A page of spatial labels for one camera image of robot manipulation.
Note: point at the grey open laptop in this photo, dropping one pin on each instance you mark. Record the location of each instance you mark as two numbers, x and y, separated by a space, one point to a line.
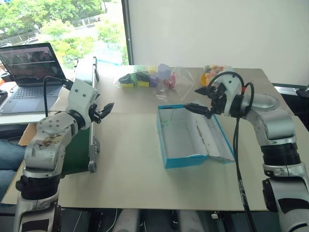
29 72

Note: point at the yellow green sponge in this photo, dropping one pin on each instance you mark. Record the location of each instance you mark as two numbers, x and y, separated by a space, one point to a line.
143 82
128 85

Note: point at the bag of colourful toys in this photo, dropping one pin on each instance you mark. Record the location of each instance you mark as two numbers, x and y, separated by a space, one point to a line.
210 75

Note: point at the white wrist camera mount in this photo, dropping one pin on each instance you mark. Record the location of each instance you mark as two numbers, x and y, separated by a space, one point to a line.
233 84
80 96

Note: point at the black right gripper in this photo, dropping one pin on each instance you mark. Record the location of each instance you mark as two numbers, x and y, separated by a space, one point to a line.
218 99

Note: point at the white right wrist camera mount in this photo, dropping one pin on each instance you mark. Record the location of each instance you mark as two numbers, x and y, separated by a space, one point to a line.
233 84

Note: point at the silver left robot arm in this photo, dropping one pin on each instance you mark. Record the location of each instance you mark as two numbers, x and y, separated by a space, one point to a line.
46 142

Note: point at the clear plastic bag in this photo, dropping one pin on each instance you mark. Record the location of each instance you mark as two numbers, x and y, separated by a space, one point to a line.
183 77

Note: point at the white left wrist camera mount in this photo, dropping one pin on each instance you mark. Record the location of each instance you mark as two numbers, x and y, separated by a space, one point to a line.
80 96

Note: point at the person's leg in jeans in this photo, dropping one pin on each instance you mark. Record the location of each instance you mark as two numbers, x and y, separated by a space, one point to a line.
9 154

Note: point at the black window frame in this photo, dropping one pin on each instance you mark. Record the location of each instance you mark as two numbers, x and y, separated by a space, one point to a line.
128 31

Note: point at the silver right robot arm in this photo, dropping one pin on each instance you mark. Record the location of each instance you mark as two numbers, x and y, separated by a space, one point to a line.
275 125

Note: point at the green conveyor belt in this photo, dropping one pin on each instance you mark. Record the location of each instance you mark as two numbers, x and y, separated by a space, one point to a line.
83 72

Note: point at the blue cardboard box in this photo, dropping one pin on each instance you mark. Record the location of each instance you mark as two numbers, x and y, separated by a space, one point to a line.
183 137

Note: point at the clear bottle purple cap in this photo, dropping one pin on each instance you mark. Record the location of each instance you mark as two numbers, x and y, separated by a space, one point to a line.
163 79

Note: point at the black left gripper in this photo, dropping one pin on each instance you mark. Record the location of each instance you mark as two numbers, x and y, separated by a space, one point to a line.
95 113

